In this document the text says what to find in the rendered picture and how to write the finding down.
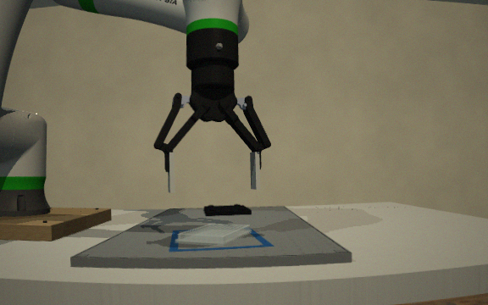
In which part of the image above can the blue tape outline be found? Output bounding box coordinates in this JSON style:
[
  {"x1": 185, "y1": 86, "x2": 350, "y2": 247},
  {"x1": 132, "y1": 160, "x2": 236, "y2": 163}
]
[{"x1": 169, "y1": 229, "x2": 274, "y2": 252}]

